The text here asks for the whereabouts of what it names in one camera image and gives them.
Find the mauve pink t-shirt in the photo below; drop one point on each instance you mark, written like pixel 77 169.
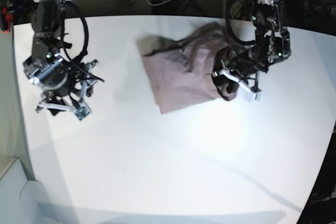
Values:
pixel 180 71

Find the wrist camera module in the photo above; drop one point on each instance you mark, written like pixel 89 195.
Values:
pixel 82 112
pixel 251 96

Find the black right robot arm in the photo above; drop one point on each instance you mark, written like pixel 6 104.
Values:
pixel 48 24

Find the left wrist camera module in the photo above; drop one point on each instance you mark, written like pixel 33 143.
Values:
pixel 251 96

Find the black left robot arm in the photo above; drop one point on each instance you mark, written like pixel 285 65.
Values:
pixel 270 46

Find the white bin corner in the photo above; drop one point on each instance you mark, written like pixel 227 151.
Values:
pixel 21 199

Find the red black clamp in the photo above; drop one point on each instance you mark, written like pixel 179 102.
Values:
pixel 6 19

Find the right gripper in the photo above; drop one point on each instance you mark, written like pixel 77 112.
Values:
pixel 63 86

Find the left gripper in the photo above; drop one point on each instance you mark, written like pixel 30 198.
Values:
pixel 232 71

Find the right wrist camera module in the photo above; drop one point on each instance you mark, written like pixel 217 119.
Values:
pixel 82 112

